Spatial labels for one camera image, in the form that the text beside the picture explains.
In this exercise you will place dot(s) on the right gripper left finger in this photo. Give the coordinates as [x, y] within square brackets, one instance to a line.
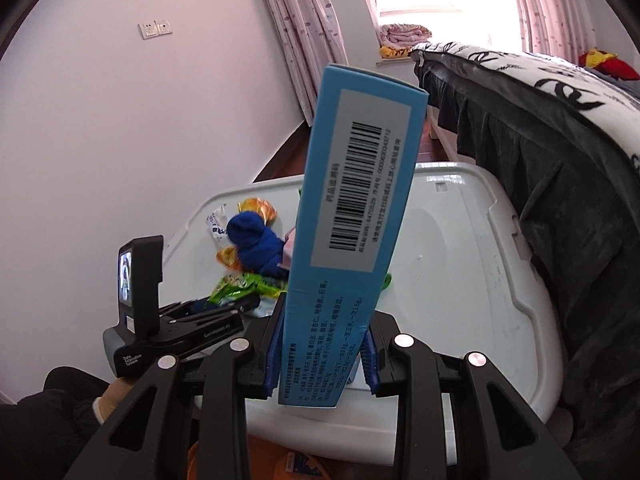
[147, 436]

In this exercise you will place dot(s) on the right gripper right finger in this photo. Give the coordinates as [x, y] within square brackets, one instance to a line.
[457, 418]

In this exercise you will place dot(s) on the light blue medicine box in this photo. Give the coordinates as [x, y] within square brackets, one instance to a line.
[360, 164]

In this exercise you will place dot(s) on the green pink snack bag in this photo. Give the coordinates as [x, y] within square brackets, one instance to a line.
[288, 249]

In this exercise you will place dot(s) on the left hand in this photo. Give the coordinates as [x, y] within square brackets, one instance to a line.
[105, 404]

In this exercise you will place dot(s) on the green chip bag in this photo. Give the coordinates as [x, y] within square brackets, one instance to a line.
[235, 286]

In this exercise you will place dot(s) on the orange yellow snack bag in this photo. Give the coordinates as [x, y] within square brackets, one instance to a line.
[228, 256]

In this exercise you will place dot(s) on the blue knitted cloth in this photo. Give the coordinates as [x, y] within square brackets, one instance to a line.
[258, 247]

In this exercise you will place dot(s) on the clear white blue wrapper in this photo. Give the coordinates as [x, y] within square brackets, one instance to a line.
[216, 223]

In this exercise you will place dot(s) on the white plastic storage box lid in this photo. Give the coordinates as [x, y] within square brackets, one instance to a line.
[462, 280]

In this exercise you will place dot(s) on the bed with black skirt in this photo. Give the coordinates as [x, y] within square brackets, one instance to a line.
[564, 144]

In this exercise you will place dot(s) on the left pink curtain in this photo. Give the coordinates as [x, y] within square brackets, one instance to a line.
[311, 39]

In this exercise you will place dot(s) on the pink curtain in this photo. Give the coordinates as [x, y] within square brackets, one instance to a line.
[311, 39]
[560, 28]

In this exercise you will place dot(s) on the yellow plush on windowsill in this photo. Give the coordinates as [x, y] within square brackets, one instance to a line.
[392, 53]

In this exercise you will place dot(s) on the folded pink blanket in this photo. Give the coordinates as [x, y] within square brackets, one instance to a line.
[402, 36]

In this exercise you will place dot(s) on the red yellow plush toy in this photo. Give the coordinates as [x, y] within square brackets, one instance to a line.
[609, 64]

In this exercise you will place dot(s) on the right pink curtain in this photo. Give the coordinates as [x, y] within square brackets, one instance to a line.
[560, 28]

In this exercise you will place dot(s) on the small camera display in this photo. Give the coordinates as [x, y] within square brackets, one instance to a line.
[140, 272]

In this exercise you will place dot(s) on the white wall socket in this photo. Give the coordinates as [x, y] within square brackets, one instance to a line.
[153, 29]

